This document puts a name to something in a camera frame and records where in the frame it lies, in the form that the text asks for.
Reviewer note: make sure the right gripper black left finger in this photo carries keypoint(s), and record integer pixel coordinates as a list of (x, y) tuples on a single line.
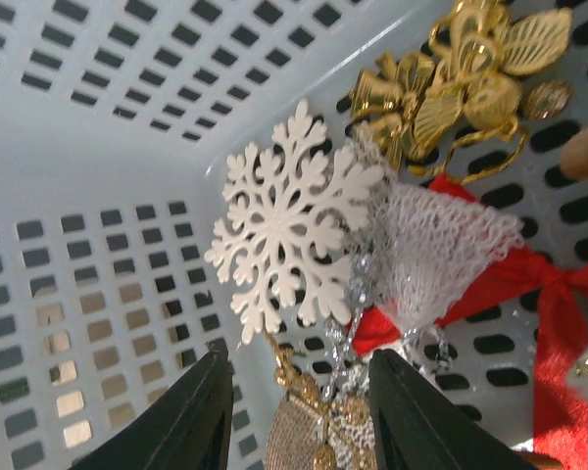
[(187, 427)]

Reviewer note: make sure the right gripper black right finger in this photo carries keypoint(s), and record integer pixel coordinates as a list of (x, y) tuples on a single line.
[(417, 428)]

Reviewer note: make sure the white perforated plastic basket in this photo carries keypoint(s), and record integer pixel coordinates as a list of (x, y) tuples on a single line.
[(116, 118)]

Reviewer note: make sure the white lace red bow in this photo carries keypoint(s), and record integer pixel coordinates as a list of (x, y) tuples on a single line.
[(440, 257)]

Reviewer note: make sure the white snowflake ornament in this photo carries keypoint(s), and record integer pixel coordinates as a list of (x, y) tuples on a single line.
[(289, 210)]

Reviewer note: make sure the gold bells leaf ornament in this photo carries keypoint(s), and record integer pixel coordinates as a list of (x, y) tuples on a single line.
[(417, 111)]

